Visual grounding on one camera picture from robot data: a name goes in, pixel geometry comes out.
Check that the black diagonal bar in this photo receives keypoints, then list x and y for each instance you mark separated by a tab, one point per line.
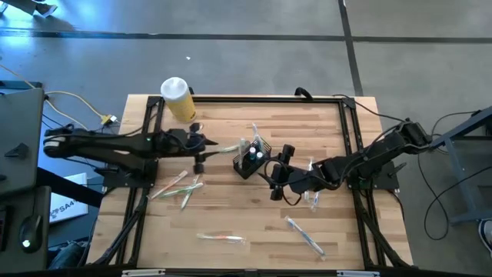
69	188

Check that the blue-grey metal table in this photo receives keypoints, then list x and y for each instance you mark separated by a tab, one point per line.
469	127

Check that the black computer mouse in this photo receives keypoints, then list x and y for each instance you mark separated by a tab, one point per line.
30	232

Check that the white bracket strip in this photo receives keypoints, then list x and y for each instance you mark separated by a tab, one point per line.
142	272
357	273

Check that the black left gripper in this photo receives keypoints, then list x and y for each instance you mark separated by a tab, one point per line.
178	144

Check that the black curved hook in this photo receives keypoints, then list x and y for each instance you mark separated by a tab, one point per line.
303	92

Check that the black triangular bracket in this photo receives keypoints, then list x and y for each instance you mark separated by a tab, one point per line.
17	151

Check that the grey desk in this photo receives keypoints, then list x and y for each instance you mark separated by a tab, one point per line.
19	115

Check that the yellow bottle with white cap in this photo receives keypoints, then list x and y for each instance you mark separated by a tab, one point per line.
178	102

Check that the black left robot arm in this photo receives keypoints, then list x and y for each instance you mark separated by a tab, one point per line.
96	144

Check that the white printed box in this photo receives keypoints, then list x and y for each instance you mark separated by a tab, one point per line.
69	200

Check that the person's leg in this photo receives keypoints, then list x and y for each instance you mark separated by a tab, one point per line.
67	254

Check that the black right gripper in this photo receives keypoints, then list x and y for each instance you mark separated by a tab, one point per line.
296	179

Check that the person's shoe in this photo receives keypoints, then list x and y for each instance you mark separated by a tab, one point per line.
487	234
46	9

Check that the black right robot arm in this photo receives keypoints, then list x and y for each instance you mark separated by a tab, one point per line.
376	154

